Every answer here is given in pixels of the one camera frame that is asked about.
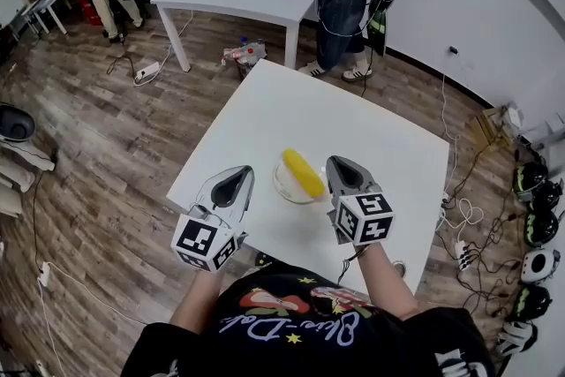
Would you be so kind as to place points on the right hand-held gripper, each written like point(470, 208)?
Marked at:
point(362, 218)

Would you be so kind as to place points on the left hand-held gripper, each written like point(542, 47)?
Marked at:
point(201, 236)

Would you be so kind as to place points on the yellow corn cob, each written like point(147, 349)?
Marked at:
point(302, 172)

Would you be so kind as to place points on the person's right forearm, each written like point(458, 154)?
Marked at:
point(381, 282)

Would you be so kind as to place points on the person's left forearm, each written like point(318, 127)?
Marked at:
point(198, 300)

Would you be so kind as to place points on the round silver object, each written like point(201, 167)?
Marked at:
point(399, 269)

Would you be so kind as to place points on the person's black shoe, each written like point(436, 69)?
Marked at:
point(263, 259)

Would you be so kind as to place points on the white power strip with plugs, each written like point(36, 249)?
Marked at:
point(461, 256)

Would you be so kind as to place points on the person's black printed t-shirt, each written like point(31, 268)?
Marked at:
point(309, 344)

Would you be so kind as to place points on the wooden crate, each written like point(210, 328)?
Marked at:
point(490, 128)

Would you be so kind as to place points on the row of black-white devices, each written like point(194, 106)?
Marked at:
point(540, 229)

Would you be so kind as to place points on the bin with plastic waste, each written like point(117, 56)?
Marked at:
point(245, 55)

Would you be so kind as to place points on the grey metal rack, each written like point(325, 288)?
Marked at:
point(549, 137)

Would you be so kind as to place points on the black round device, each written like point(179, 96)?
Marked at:
point(17, 123)

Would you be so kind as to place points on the red box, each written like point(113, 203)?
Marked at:
point(90, 11)

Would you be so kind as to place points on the small white desk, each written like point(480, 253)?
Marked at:
point(48, 0)

